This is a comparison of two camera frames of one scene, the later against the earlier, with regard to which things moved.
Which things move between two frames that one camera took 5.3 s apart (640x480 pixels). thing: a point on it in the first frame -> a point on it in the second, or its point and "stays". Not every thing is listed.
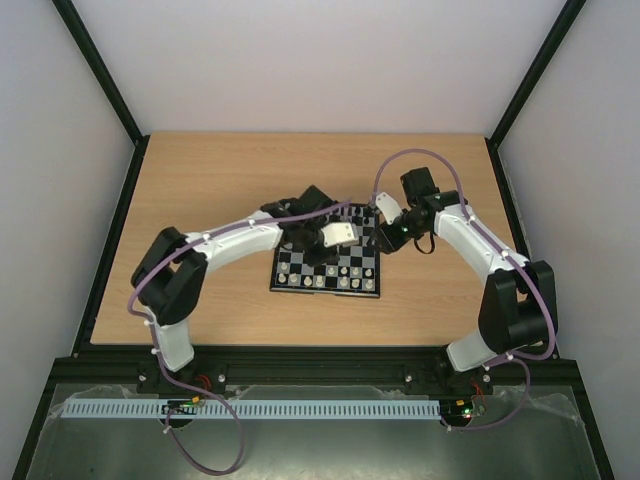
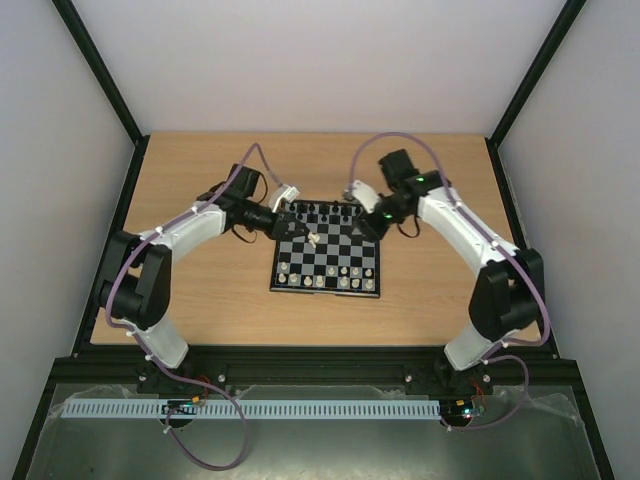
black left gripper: [313, 259] -> [280, 230]
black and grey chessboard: [356, 272] stays
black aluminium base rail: [88, 367] stays
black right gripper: [385, 239] -> [373, 223]
